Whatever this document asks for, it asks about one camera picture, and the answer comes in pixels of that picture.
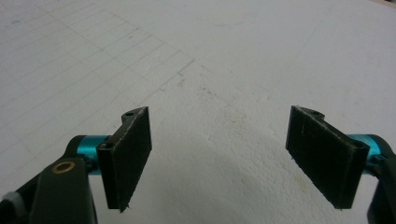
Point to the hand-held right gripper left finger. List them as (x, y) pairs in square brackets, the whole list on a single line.
[(127, 161)]

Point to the white grid foam mat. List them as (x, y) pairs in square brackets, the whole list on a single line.
[(218, 77)]

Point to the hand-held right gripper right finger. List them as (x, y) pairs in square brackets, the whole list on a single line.
[(327, 161)]

